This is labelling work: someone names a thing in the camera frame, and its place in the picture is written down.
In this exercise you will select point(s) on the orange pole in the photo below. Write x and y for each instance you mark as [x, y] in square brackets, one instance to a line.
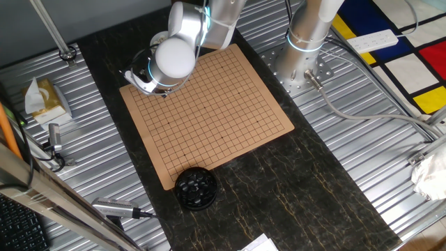
[7, 132]

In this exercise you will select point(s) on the white power strip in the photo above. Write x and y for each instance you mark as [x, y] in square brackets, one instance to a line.
[373, 41]

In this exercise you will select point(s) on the white paper sheet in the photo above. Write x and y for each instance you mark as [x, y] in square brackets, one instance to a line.
[259, 244]

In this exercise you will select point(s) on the metal camera clamp mount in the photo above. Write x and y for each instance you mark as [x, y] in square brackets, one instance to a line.
[54, 136]

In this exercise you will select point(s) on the black marble pattern mat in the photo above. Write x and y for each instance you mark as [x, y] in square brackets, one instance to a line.
[296, 191]

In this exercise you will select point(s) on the tan go board mat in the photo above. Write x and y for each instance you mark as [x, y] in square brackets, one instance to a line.
[226, 139]

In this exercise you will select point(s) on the white ribbed device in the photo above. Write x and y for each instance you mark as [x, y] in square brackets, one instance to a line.
[111, 207]

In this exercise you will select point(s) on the aluminium frame profile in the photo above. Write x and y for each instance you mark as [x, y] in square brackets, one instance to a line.
[437, 118]
[435, 144]

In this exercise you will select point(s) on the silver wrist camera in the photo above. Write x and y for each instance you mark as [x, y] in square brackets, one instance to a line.
[139, 83]

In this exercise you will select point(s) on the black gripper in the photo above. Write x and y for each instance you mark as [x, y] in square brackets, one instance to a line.
[163, 90]

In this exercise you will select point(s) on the black bowl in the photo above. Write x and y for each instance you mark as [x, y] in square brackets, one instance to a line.
[196, 206]

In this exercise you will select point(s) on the colourful mondrian pattern rug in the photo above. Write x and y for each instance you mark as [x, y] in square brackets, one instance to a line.
[411, 71]

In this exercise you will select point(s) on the yellow foil packet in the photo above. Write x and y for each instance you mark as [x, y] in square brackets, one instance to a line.
[52, 96]

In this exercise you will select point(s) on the aluminium frame beam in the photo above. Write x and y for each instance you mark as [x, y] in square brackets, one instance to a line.
[42, 195]

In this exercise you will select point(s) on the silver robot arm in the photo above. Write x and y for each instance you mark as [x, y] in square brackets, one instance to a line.
[303, 45]

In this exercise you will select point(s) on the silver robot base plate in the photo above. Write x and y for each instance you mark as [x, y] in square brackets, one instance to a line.
[322, 71]

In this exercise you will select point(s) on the metal corner bracket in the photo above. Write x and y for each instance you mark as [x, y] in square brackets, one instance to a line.
[416, 159]

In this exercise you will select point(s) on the silver metal support pole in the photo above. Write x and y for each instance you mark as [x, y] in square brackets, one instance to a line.
[50, 28]

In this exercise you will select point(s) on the black keypad device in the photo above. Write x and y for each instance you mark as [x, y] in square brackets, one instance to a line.
[17, 226]

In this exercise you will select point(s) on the crumpled white cloth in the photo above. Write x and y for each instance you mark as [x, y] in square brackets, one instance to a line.
[432, 178]

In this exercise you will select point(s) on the white tissue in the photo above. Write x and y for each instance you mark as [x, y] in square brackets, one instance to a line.
[33, 96]

